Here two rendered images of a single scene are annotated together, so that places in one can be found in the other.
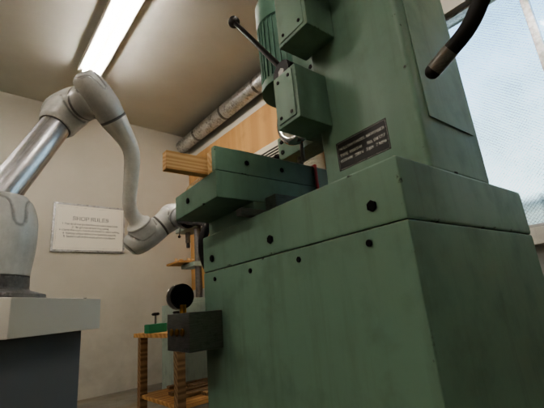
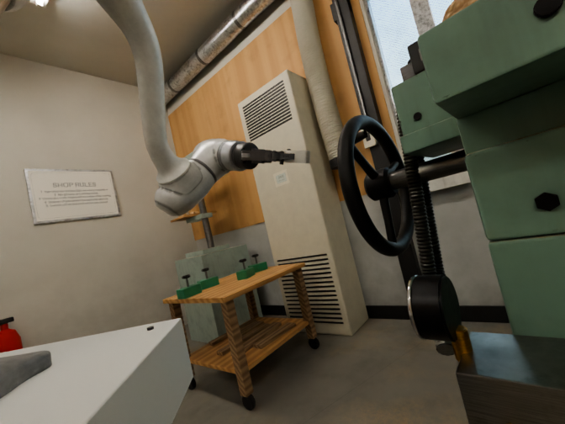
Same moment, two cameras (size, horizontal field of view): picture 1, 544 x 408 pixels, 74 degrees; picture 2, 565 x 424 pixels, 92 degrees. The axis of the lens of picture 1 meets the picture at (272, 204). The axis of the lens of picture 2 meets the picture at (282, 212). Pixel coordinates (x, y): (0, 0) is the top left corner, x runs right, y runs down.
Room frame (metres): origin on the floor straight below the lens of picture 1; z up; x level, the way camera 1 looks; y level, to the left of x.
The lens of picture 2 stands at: (0.66, 0.42, 0.77)
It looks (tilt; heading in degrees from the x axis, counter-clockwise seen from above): 3 degrees up; 351
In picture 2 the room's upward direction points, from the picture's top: 13 degrees counter-clockwise
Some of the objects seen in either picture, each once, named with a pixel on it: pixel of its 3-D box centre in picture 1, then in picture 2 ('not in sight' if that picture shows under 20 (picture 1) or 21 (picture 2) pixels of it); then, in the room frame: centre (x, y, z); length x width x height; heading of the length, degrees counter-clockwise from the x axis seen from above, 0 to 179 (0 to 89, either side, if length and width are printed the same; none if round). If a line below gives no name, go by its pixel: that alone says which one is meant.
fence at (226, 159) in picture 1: (316, 178); not in sight; (0.88, -0.12, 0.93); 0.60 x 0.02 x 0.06; 128
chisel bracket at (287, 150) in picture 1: (303, 145); not in sight; (0.89, -0.10, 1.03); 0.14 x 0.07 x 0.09; 38
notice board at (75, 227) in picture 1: (90, 228); (76, 194); (3.31, 1.75, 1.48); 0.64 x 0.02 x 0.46; 132
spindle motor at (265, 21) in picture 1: (287, 49); not in sight; (0.91, -0.09, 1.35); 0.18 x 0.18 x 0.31
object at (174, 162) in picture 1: (270, 179); not in sight; (0.84, 0.00, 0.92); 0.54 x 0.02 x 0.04; 128
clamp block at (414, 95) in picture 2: not in sight; (450, 101); (1.06, 0.02, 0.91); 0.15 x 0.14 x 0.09; 128
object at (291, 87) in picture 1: (301, 102); not in sight; (0.67, -0.08, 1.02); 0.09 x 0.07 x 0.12; 128
